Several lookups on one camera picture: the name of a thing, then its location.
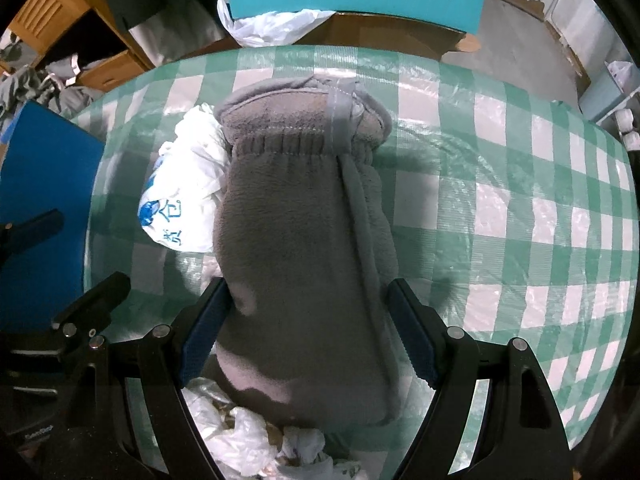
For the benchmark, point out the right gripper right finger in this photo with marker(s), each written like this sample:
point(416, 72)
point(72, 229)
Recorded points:
point(521, 436)

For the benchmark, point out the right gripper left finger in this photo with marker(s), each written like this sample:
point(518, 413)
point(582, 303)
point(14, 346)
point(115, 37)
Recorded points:
point(165, 360)

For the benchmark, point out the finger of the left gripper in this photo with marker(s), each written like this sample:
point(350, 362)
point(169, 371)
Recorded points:
point(18, 237)

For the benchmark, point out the white plastic bags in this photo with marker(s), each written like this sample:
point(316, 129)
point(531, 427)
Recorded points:
point(177, 210)

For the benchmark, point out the grey fleece cover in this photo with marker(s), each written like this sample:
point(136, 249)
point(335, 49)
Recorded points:
point(307, 253)

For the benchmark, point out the blue rimmed cardboard box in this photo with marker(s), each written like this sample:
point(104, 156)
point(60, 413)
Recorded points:
point(50, 163)

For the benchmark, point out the green checked tablecloth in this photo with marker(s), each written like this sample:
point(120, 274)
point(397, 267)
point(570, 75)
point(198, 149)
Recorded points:
point(511, 217)

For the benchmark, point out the dark hanging jacket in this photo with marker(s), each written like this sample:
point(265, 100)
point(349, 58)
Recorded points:
point(167, 30)

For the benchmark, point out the white plastic bag under box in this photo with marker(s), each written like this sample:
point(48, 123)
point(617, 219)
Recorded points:
point(271, 29)

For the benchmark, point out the shoe rack with shoes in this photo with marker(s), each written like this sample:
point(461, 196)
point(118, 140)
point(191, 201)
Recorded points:
point(611, 101)

